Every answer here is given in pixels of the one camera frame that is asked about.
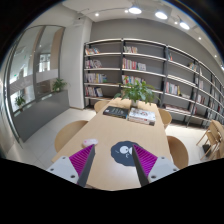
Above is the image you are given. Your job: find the dark hardcover book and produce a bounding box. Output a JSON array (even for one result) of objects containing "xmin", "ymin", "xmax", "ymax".
[{"xmin": 103, "ymin": 106, "xmax": 129, "ymax": 119}]

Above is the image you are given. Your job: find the wooden chair near left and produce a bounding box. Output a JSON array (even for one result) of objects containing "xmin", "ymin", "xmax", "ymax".
[{"xmin": 54, "ymin": 120, "xmax": 87, "ymax": 152}]

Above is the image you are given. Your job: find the wooden chair at right edge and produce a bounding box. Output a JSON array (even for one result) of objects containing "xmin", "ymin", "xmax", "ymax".
[{"xmin": 202, "ymin": 120, "xmax": 224, "ymax": 158}]

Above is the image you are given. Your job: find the green potted table plant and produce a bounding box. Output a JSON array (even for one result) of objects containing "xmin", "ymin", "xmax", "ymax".
[{"xmin": 114, "ymin": 80, "xmax": 155, "ymax": 104}]

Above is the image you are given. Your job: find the wooden chair near right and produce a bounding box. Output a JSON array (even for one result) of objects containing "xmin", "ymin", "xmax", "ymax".
[{"xmin": 167, "ymin": 136, "xmax": 189, "ymax": 169}]

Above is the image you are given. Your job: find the stack of white books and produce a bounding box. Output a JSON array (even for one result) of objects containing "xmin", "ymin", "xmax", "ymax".
[{"xmin": 128, "ymin": 108, "xmax": 156, "ymax": 125}]

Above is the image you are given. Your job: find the potted plant on ledge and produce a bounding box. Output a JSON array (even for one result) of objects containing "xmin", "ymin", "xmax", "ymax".
[{"xmin": 52, "ymin": 78, "xmax": 67, "ymax": 92}]

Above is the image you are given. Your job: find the pink computer mouse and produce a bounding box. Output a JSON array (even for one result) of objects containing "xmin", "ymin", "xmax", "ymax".
[{"xmin": 83, "ymin": 139, "xmax": 98, "ymax": 147}]

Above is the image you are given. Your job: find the large grey bookshelf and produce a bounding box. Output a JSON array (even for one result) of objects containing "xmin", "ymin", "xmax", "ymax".
[{"xmin": 83, "ymin": 38, "xmax": 224, "ymax": 127}]

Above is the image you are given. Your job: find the potted plant behind glass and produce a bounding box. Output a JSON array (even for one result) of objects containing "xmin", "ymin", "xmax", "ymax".
[{"xmin": 15, "ymin": 95, "xmax": 25, "ymax": 108}]

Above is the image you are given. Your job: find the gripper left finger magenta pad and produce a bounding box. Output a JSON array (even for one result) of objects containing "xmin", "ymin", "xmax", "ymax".
[{"xmin": 47, "ymin": 144, "xmax": 95, "ymax": 187}]

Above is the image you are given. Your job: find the dark round cartoon mouse pad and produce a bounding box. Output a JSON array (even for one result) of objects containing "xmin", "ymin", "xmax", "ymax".
[{"xmin": 111, "ymin": 141, "xmax": 135, "ymax": 167}]

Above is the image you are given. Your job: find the wooden chair far left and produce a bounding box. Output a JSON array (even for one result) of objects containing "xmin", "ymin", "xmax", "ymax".
[{"xmin": 94, "ymin": 100, "xmax": 108, "ymax": 113}]

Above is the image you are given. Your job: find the wooden chair far right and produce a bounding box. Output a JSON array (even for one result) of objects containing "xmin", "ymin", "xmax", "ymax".
[{"xmin": 159, "ymin": 108, "xmax": 172, "ymax": 128}]

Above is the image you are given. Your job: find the long wooden table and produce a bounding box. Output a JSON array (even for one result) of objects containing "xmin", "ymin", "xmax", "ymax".
[{"xmin": 52, "ymin": 98, "xmax": 171, "ymax": 190}]

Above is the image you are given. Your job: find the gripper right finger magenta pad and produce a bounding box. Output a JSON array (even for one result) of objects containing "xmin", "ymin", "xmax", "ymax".
[{"xmin": 132, "ymin": 145, "xmax": 178, "ymax": 186}]

